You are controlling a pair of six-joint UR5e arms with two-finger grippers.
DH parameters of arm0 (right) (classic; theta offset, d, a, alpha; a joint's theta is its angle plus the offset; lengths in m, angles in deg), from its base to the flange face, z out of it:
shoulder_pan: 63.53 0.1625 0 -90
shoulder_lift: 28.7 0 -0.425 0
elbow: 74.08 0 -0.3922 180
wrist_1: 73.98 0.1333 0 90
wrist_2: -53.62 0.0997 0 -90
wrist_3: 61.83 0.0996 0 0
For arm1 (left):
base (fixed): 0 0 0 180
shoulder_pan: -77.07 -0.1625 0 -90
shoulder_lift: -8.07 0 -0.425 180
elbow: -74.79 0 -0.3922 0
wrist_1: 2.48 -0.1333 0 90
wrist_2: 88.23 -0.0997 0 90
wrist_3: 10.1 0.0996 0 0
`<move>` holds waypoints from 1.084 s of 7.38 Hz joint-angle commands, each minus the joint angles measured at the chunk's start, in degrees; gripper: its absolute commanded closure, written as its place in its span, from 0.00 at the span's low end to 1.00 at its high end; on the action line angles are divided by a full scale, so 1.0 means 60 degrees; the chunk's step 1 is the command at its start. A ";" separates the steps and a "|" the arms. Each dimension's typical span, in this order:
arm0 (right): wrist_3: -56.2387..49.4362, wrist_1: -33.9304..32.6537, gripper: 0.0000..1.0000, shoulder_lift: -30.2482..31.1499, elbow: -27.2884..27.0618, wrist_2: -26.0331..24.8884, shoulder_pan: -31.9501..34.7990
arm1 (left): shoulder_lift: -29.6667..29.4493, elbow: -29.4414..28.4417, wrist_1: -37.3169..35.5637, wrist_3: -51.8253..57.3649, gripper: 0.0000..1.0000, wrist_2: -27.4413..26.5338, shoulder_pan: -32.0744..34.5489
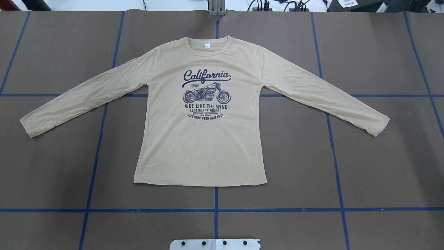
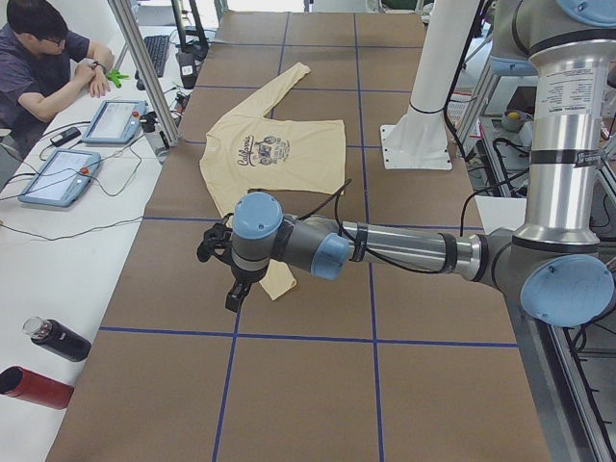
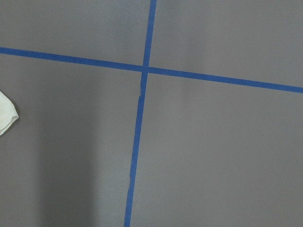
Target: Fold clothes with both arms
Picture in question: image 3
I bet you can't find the beige long sleeve shirt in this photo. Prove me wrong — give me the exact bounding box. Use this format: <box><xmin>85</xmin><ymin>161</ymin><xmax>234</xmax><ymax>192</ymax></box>
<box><xmin>0</xmin><ymin>92</ymin><xmax>19</xmax><ymax>135</ymax></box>

